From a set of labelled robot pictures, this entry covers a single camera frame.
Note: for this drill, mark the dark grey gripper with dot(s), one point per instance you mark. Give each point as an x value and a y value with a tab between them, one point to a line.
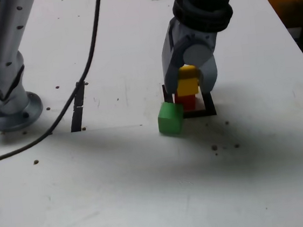
197	36

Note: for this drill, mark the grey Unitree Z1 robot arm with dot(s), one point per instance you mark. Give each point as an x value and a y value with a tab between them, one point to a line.
1	80

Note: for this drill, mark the green cube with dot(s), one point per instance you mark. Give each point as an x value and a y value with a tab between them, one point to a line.
169	119

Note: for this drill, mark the yellow cube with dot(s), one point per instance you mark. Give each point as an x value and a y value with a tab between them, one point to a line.
188	86

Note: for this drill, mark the black tape strip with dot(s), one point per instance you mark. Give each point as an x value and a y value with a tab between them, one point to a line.
77	121

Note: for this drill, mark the red cube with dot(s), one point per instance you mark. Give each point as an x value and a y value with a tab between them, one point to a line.
187	103

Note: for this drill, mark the black tape square outline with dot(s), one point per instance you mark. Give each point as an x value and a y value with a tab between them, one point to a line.
200	114

